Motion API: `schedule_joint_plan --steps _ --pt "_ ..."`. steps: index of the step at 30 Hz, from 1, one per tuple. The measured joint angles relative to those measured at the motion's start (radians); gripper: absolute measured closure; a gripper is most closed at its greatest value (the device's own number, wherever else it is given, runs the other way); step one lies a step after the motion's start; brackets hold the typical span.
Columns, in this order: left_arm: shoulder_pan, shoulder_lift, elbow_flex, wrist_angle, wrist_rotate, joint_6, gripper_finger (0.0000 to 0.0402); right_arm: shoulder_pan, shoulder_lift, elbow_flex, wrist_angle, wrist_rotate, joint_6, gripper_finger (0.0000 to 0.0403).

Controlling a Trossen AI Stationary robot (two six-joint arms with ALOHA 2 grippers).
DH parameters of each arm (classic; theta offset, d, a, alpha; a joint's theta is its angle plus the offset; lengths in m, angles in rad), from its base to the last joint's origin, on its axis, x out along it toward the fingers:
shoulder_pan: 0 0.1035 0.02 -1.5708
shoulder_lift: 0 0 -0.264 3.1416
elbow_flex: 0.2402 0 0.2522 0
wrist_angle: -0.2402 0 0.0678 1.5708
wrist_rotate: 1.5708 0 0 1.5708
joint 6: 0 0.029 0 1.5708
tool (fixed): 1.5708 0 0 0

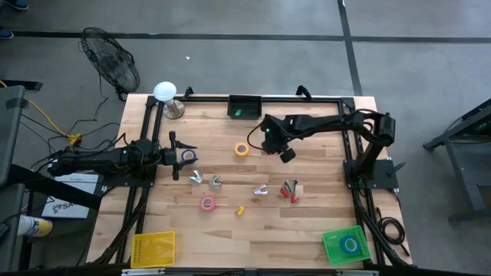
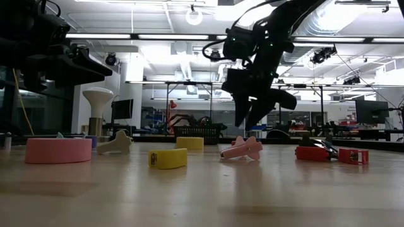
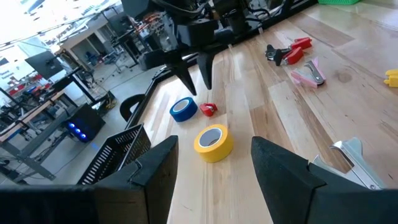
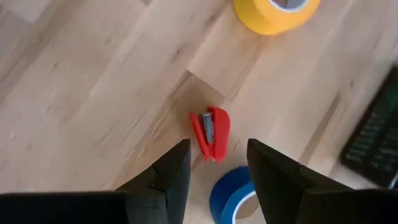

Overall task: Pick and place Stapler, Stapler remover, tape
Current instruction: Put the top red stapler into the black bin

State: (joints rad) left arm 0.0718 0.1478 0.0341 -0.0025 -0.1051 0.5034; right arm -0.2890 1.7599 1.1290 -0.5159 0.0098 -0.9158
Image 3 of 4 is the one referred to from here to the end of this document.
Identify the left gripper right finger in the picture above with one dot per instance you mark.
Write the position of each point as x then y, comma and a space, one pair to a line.
280, 180

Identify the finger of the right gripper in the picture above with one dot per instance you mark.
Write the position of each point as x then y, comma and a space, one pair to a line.
183, 74
207, 70

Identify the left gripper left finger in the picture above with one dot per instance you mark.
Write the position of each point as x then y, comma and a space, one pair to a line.
155, 186

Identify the dark blue tape roll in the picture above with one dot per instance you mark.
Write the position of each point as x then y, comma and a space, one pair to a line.
186, 115

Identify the yellow tape roll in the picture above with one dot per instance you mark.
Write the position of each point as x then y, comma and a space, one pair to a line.
217, 152

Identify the pink staple remover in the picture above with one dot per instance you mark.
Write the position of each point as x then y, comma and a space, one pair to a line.
303, 79

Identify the black slotted basket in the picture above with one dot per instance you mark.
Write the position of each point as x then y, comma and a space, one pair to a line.
109, 155

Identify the black equipment cart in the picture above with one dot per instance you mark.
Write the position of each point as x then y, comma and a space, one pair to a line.
119, 23

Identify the black computer tower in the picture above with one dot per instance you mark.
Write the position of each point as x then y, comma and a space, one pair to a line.
88, 121

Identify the grey open cabinet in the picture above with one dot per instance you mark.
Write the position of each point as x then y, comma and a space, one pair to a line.
77, 49

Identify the black monitor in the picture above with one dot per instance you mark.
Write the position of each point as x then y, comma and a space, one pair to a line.
45, 65

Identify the wooden workbench grey legs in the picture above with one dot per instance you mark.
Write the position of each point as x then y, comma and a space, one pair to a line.
34, 113

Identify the green slotted basket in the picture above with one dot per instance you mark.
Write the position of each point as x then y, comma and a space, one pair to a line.
339, 1

